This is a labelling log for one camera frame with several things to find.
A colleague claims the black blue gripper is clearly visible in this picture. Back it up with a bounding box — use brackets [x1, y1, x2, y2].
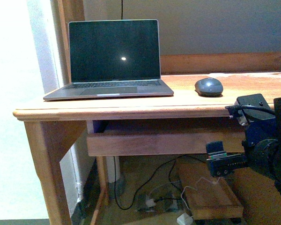
[206, 116, 279, 180]

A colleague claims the grey computer mouse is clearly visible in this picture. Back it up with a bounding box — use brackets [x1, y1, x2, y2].
[194, 77, 223, 97]

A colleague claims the wooden board on floor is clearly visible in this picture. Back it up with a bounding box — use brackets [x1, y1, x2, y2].
[177, 160, 244, 220]

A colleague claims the wooden sliding keyboard tray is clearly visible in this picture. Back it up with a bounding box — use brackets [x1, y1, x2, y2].
[87, 118, 245, 156]

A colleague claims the white charger adapter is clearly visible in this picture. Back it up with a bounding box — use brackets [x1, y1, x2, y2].
[177, 212, 194, 225]

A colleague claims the power strip on floor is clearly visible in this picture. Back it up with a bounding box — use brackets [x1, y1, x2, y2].
[136, 192, 183, 213]

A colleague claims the grey open laptop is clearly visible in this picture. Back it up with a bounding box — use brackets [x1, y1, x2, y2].
[44, 19, 174, 101]

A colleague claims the wooden desk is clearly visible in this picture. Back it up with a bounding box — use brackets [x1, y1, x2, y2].
[13, 52, 281, 225]

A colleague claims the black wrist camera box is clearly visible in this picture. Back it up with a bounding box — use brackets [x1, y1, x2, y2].
[235, 93, 274, 122]

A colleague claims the black camera cable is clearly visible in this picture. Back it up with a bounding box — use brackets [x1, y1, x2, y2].
[225, 104, 276, 115]

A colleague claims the white thin cable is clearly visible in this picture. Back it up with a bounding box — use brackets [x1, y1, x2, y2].
[180, 177, 222, 211]

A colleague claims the black power cable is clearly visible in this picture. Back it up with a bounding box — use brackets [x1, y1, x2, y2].
[114, 156, 207, 210]

